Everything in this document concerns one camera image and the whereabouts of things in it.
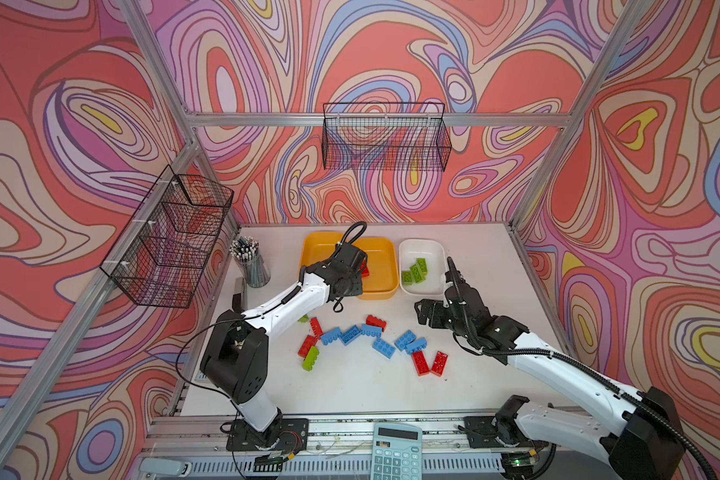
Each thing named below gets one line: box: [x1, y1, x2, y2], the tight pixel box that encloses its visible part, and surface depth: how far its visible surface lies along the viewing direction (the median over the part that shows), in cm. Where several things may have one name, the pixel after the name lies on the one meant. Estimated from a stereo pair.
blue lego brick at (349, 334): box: [340, 324, 362, 346], surface depth 91 cm
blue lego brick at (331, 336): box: [321, 327, 341, 346], surface depth 90 cm
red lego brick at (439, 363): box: [430, 350, 449, 377], surface depth 85 cm
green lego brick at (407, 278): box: [401, 271, 413, 286], surface depth 103 cm
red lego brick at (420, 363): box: [412, 351, 430, 376], surface depth 86 cm
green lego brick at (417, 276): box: [410, 264, 425, 284], surface depth 103 cm
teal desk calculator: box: [370, 422, 423, 480], surface depth 70 cm
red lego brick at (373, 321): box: [365, 315, 387, 332], surface depth 93 cm
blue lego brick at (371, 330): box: [361, 324, 383, 337], surface depth 91 cm
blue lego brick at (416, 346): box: [405, 337, 428, 355], surface depth 88 cm
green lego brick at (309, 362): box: [302, 346, 320, 372], surface depth 86 cm
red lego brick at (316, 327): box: [310, 317, 324, 339], surface depth 93 cm
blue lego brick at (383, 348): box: [372, 337, 397, 359], surface depth 88 cm
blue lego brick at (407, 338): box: [394, 329, 417, 352], surface depth 90 cm
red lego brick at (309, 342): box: [298, 334, 317, 359], surface depth 88 cm
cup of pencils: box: [229, 236, 271, 288], surface depth 95 cm
